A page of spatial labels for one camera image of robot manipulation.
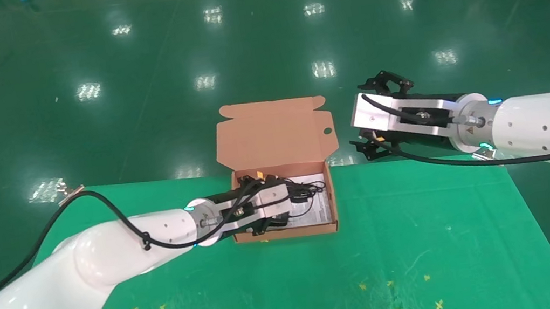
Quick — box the white printed instruction sheet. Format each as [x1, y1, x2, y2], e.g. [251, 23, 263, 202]
[281, 171, 334, 229]

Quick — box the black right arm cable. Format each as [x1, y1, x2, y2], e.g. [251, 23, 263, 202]
[360, 65, 550, 187]

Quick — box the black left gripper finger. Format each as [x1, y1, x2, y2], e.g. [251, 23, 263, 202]
[235, 170, 284, 194]
[250, 211, 293, 237]

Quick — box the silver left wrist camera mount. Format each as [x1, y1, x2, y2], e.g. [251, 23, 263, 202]
[212, 181, 295, 234]

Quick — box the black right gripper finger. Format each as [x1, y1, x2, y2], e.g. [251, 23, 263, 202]
[355, 66, 416, 103]
[349, 129, 402, 164]

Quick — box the brown cardboard box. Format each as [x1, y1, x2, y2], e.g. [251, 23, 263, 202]
[208, 90, 351, 249]

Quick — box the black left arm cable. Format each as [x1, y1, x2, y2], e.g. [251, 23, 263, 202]
[0, 164, 275, 309]

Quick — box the silver metal binder clip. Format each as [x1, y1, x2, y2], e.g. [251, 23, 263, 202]
[56, 184, 88, 207]
[470, 142, 497, 164]

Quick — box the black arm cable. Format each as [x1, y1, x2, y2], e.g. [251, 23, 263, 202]
[360, 65, 550, 187]
[0, 164, 275, 309]

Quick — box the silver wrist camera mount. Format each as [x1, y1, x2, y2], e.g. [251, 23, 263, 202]
[212, 181, 295, 234]
[347, 78, 470, 155]

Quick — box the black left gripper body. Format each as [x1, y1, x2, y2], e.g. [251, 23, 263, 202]
[203, 184, 249, 207]

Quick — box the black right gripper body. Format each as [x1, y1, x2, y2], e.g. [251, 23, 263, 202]
[386, 123, 458, 154]

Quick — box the black data cable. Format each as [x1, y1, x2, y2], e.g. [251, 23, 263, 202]
[278, 170, 331, 220]

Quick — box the green table cloth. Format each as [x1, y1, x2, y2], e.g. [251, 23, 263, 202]
[23, 118, 550, 309]

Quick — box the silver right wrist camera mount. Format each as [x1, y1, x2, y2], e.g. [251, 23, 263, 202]
[347, 78, 470, 155]

